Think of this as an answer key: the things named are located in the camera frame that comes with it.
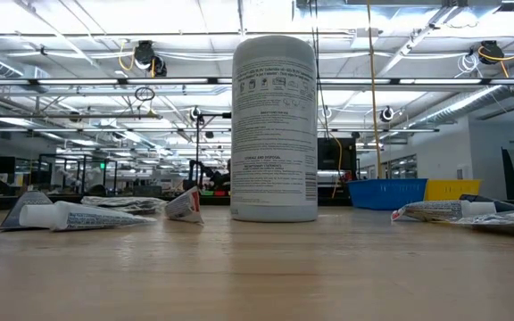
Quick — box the yellow plastic basket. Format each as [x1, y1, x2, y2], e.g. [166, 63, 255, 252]
[423, 178, 483, 202]

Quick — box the white travel toothpaste tube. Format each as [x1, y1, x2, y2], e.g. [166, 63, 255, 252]
[18, 200, 158, 233]

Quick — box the dark grey travel tube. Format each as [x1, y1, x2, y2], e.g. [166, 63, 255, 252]
[458, 193, 514, 214]
[0, 191, 54, 232]

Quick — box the yellow hanging cable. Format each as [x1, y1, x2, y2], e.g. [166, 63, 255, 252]
[365, 0, 384, 180]

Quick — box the person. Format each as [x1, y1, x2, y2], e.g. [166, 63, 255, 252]
[220, 158, 233, 193]

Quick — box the white disinfecting wipes canister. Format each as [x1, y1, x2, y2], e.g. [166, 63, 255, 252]
[230, 35, 319, 224]

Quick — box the blue plastic basket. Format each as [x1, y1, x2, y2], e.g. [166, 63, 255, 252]
[346, 177, 429, 211]

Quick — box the white toothpaste tube red end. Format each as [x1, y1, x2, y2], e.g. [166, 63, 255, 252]
[163, 185, 205, 226]
[390, 199, 498, 223]

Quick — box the black wall monitor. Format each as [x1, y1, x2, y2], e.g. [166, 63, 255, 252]
[317, 136, 358, 171]

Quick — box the black framed glass enclosure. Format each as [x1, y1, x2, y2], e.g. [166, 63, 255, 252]
[37, 152, 119, 193]

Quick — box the black workstation frame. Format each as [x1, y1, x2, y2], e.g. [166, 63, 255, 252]
[193, 111, 233, 193]

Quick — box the black leaning panel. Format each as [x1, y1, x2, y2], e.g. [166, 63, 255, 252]
[501, 146, 514, 202]

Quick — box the black hanging cable loop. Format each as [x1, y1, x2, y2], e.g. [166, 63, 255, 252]
[133, 86, 157, 103]

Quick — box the curved yellow cable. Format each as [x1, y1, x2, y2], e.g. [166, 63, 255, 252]
[330, 133, 344, 200]

